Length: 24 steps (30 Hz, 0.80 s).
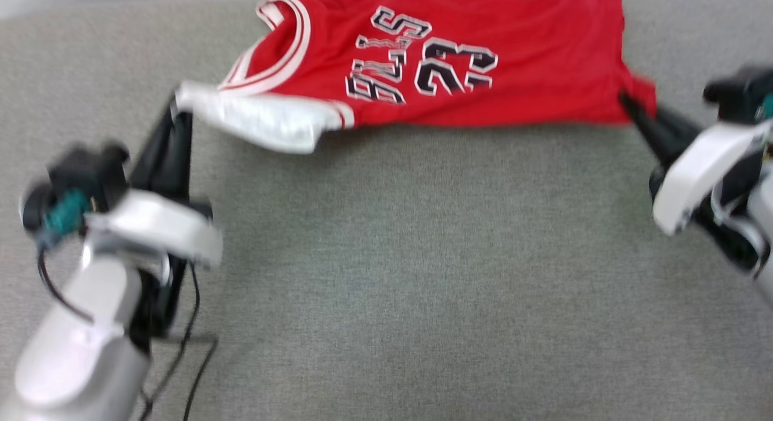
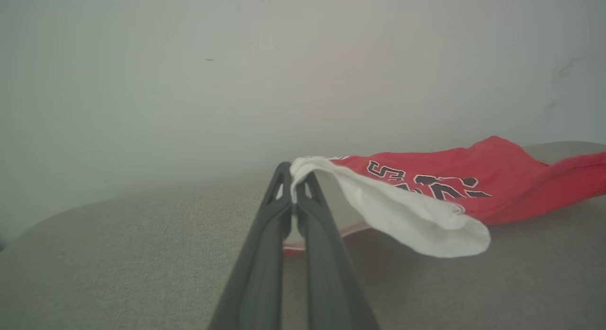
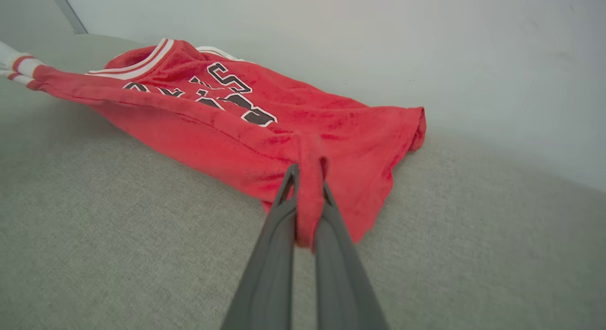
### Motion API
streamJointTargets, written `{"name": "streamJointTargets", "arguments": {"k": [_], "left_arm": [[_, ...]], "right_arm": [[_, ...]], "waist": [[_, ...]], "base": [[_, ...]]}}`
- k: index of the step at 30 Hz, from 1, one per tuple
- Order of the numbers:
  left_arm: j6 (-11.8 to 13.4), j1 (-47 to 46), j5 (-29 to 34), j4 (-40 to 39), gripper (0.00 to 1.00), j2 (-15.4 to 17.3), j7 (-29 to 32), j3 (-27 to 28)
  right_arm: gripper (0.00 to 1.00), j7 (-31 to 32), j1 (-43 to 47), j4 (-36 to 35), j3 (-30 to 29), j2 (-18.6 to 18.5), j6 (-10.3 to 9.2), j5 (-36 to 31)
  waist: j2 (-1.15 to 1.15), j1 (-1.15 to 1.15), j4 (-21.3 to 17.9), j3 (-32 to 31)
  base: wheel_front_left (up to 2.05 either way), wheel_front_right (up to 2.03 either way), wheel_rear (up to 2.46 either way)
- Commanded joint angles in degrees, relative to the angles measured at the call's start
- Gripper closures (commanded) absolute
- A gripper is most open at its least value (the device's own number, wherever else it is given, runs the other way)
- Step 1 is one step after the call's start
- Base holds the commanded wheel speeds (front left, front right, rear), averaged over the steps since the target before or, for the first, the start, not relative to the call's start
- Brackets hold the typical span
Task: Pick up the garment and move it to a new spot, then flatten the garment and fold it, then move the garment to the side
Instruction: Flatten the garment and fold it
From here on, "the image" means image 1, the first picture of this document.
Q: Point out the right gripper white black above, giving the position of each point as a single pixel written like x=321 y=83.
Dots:
x=694 y=173

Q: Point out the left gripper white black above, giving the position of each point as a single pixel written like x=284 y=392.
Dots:
x=157 y=228

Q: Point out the red white basketball jersey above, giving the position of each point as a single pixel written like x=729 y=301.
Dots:
x=483 y=64

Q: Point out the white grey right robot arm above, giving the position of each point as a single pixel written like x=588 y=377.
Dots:
x=762 y=228

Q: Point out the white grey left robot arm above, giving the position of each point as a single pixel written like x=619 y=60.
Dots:
x=78 y=348

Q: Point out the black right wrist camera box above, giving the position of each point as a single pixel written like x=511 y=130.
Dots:
x=740 y=95

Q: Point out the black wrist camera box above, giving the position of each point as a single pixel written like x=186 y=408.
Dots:
x=740 y=95
x=87 y=173

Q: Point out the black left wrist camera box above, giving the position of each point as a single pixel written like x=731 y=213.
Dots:
x=87 y=173

